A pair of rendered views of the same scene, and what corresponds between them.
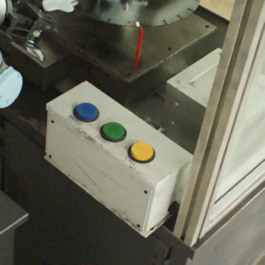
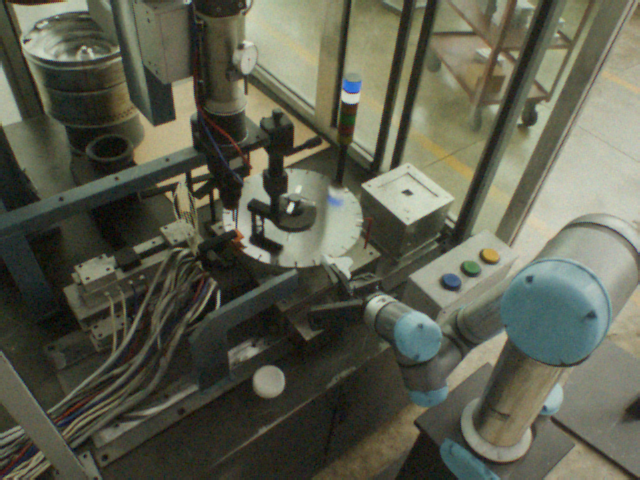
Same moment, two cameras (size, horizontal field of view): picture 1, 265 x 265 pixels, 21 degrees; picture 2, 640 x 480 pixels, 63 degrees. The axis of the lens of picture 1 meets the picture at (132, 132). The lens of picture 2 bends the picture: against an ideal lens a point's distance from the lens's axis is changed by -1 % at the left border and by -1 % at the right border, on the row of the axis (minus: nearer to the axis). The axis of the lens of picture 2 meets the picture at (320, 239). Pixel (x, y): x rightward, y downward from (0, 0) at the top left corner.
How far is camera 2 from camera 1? 1.45 m
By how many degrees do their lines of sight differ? 53
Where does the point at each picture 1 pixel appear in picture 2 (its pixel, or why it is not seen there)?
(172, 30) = not seen: hidden behind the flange
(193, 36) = not seen: hidden behind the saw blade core
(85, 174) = not seen: hidden behind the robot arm
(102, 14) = (345, 241)
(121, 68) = (364, 256)
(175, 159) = (491, 238)
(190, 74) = (397, 208)
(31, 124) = (386, 347)
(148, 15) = (345, 210)
